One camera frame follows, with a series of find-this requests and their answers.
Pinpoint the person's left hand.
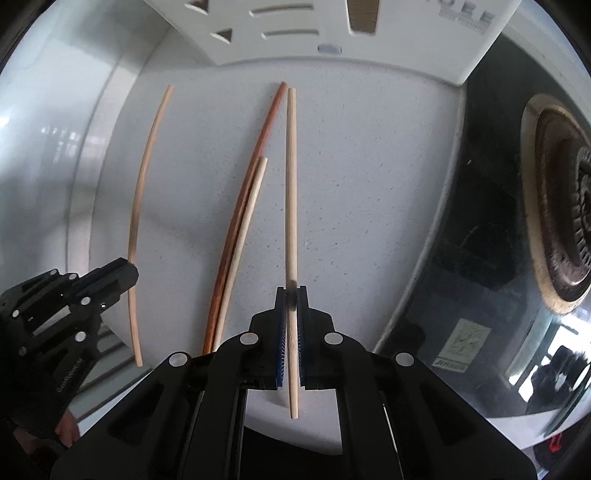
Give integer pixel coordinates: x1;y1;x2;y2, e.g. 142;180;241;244
55;409;80;448

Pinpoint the pale short chopstick middle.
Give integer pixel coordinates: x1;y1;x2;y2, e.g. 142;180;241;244
212;157;269;351

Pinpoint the reddish brown chopstick middle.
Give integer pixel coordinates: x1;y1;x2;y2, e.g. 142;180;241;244
201;82;287;355

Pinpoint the light wood chopstick long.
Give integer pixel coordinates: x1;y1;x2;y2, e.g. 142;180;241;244
127;85;174;368

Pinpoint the yellow stove label sticker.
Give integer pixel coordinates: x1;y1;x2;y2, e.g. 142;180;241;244
432;318;491;373

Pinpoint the black glass gas stove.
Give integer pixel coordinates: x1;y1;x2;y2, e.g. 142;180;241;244
370;34;591;444

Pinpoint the cream utensil holder box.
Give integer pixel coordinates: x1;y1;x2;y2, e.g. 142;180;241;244
149;1;520;85

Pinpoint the near gas burner ring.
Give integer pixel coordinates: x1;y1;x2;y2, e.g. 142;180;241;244
520;93;591;315

